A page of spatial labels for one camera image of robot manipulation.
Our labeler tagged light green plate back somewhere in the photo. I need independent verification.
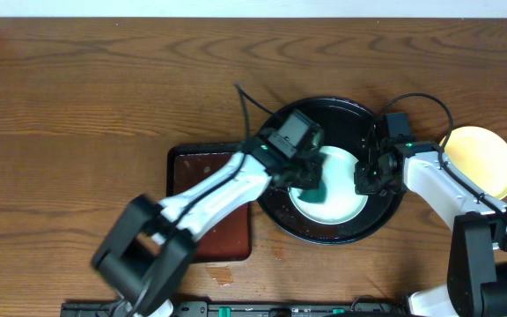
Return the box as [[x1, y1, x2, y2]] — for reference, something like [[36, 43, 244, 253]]
[[289, 146, 368, 225]]

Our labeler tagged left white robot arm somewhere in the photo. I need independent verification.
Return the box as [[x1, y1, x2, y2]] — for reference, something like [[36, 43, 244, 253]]
[[91, 136, 323, 316]]

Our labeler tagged dark red rectangular tray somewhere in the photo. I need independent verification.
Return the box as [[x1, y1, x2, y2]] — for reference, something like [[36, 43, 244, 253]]
[[166, 144, 252, 262]]

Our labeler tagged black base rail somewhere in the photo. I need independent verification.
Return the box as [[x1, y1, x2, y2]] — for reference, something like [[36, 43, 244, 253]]
[[60, 300, 410, 317]]

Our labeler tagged yellow plate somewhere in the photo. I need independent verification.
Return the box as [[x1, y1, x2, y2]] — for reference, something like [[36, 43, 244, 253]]
[[445, 126, 507, 200]]

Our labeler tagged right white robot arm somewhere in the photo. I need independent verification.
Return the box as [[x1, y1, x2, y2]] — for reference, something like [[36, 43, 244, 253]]
[[355, 138, 507, 316]]

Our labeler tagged green yellow sponge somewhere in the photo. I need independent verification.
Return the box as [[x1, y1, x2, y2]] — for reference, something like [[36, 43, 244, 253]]
[[298, 181, 327, 203]]

